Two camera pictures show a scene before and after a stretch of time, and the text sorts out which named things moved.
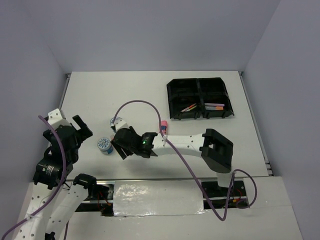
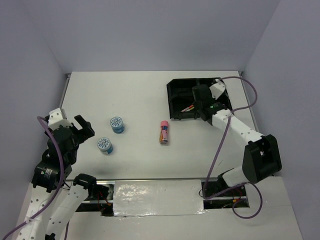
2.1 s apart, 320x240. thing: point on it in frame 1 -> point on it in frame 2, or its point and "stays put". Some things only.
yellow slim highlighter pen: [191, 108] stays put
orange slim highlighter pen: [188, 107] stays put
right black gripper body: [132, 129] -> [197, 108]
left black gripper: [84, 132] stays put
